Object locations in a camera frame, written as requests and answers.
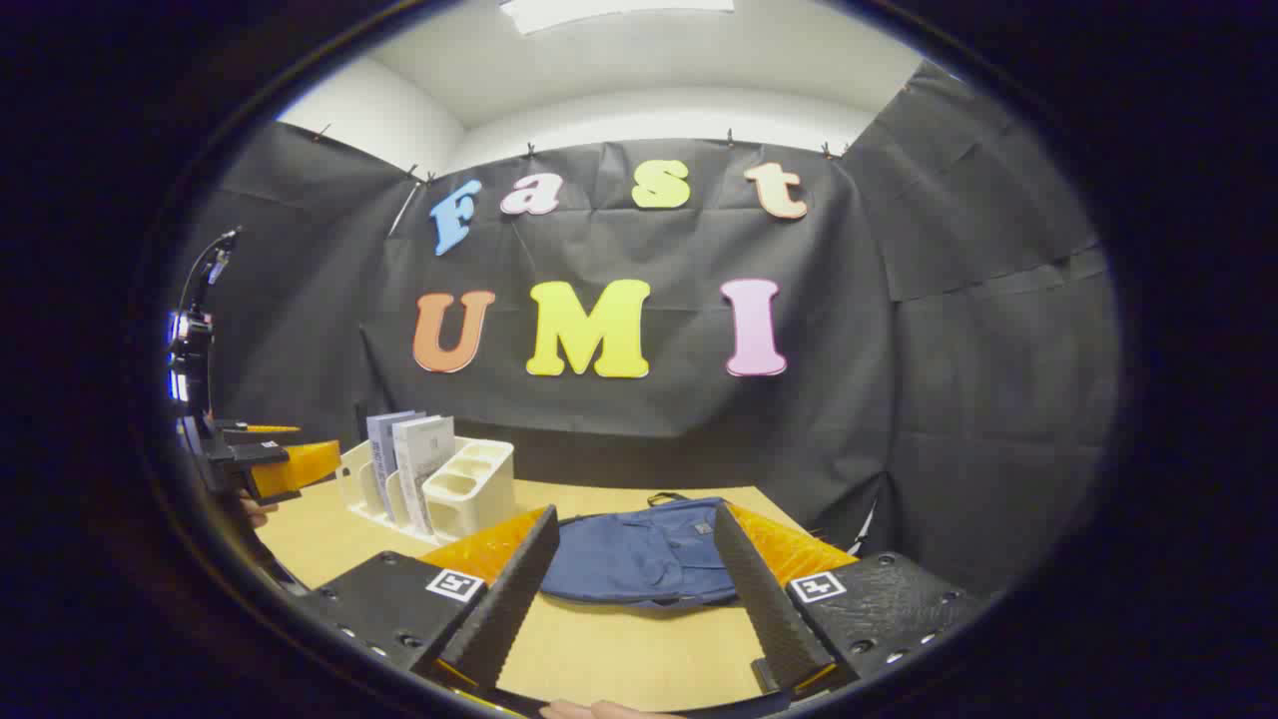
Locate blue schoolbag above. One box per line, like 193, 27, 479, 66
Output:
539, 491, 748, 610

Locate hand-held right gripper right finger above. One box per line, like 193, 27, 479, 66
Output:
712, 501, 989, 698

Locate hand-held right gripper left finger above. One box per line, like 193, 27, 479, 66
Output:
296, 504, 562, 700

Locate black backdrop cloth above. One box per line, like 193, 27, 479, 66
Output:
175, 60, 1124, 600

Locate white book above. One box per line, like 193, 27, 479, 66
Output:
392, 415, 456, 535

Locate white bookshelf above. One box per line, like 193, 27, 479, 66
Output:
334, 434, 517, 545

